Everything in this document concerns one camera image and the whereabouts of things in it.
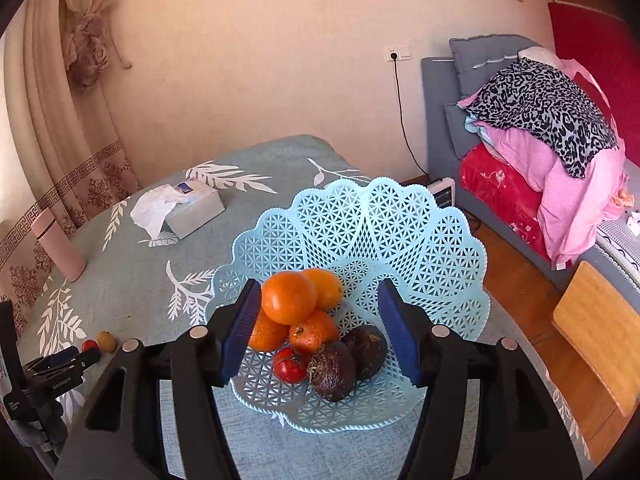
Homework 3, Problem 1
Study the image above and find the tissue pack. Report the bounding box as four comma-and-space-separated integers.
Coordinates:
130, 178, 225, 240

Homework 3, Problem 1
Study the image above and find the wooden chair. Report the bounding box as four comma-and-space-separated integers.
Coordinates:
551, 260, 640, 419

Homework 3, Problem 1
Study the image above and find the large deep orange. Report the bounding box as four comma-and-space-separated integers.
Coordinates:
247, 309, 291, 352

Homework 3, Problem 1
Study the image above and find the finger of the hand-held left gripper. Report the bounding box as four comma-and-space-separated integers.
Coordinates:
55, 349, 101, 375
25, 347, 81, 372

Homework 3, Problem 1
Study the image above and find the small grey cushion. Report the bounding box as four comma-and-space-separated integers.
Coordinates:
444, 102, 482, 159

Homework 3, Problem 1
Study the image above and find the black power cable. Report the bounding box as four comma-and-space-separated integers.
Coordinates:
392, 59, 432, 182

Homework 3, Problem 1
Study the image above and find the white patterned bed cover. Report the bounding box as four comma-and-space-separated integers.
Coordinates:
595, 209, 640, 283

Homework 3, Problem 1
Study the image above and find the pink tumbler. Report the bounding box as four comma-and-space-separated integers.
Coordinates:
30, 208, 87, 281

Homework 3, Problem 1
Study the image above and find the light blue plastic basket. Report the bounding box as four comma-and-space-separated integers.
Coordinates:
202, 176, 491, 433

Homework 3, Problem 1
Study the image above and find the round orange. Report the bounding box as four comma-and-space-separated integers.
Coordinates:
261, 271, 319, 326

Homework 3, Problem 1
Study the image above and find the red tomato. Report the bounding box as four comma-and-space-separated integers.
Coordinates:
273, 346, 310, 383

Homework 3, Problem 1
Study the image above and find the red floral blanket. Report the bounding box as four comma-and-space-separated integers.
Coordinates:
459, 145, 574, 269

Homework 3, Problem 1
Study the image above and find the leopard print cloth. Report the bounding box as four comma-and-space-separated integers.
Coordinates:
465, 60, 619, 179

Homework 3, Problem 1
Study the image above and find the large grey cushion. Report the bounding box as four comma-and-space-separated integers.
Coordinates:
448, 35, 547, 99

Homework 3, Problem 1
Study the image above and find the yellowish orange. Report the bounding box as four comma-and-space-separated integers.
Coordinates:
302, 268, 344, 311

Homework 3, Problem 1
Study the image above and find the red padded headboard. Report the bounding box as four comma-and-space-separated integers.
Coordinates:
547, 2, 640, 162

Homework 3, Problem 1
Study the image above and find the grey sofa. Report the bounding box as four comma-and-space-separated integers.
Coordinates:
421, 35, 640, 303

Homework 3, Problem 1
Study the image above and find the mandarin with stem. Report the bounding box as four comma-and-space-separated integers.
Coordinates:
288, 309, 340, 356

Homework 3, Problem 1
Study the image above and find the floral curtain tieback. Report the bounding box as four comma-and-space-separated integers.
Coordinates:
62, 4, 112, 94

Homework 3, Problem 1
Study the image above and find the white space heater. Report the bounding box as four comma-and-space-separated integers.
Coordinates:
427, 177, 457, 209

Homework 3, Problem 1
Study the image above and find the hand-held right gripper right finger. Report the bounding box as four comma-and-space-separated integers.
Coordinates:
377, 279, 583, 480

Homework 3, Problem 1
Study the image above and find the beige patterned curtain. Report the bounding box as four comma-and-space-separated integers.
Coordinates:
0, 0, 142, 322

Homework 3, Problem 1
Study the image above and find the dark wrinkled passion fruit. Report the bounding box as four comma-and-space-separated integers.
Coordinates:
307, 341, 357, 402
340, 324, 388, 381

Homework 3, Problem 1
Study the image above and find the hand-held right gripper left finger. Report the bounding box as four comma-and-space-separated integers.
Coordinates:
52, 279, 263, 480

